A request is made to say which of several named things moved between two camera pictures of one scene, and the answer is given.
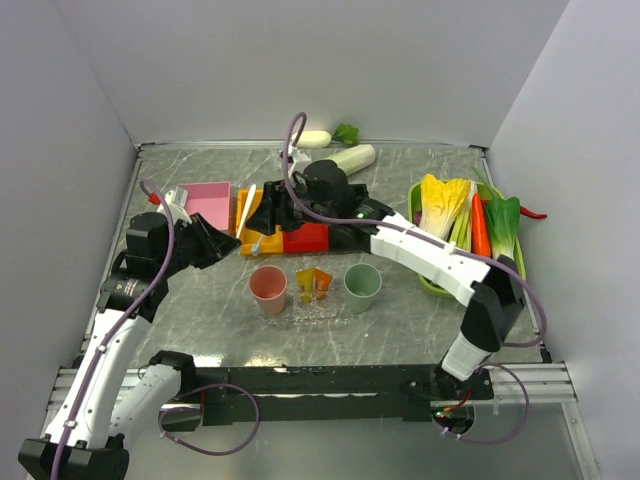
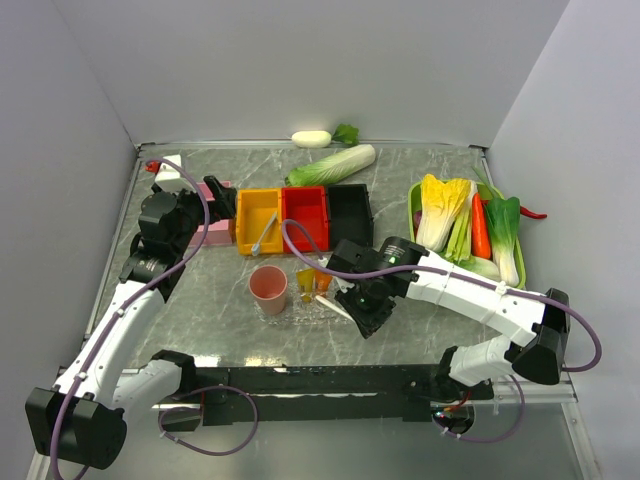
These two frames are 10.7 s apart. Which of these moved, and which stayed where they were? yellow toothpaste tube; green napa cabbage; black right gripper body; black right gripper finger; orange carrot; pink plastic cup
Moved: black right gripper finger; black right gripper body
Stayed: orange carrot; pink plastic cup; green napa cabbage; yellow toothpaste tube
